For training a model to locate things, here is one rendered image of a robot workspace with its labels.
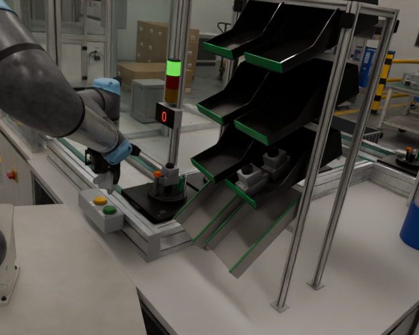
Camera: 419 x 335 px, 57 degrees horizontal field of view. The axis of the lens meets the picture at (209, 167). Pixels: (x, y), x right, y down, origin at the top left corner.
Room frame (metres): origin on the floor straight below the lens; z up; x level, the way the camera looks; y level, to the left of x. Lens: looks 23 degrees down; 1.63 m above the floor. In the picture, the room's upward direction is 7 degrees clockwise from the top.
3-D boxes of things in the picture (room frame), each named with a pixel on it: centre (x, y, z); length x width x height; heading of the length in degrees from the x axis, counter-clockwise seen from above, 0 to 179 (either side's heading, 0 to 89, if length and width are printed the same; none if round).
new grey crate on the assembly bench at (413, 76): (6.02, -2.92, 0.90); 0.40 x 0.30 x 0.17; 134
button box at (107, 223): (1.14, 0.35, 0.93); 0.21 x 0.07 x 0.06; 43
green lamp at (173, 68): (1.45, 0.18, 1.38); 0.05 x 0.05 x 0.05
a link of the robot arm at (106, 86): (1.08, 0.32, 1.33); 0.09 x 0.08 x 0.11; 154
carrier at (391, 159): (1.92, -1.04, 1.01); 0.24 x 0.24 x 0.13; 43
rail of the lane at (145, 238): (1.32, 0.43, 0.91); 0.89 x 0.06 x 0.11; 43
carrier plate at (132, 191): (1.23, 0.14, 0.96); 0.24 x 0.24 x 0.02; 43
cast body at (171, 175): (1.23, 0.13, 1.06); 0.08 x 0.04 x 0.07; 133
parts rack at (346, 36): (1.04, -0.20, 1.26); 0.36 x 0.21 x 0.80; 43
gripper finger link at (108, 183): (1.07, 0.31, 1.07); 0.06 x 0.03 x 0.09; 133
